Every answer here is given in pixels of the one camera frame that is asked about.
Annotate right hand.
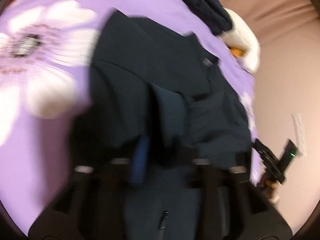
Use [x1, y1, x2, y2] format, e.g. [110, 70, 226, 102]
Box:
[257, 172, 280, 205]

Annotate dark green jacket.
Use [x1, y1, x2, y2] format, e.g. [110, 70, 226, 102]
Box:
[70, 11, 251, 239]

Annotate white wall power strip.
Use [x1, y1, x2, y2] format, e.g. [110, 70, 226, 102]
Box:
[291, 112, 307, 158]

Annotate white plush duck toy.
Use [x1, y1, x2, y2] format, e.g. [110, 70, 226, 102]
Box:
[220, 8, 261, 74]

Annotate folded navy garment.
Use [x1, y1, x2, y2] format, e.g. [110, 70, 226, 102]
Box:
[182, 0, 233, 36]

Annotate purple floral bedsheet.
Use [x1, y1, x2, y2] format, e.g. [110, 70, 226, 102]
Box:
[1, 0, 257, 234]

